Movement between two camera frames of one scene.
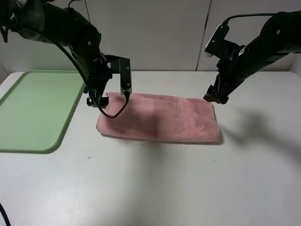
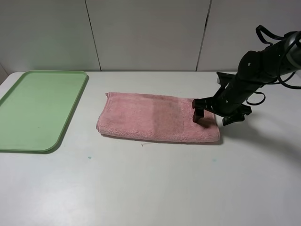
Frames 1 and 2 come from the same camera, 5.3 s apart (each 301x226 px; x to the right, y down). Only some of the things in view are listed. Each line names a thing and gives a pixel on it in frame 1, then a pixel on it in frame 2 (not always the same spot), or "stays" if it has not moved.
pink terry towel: (160, 117) stays
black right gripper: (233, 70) → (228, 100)
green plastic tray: (35, 114) stays
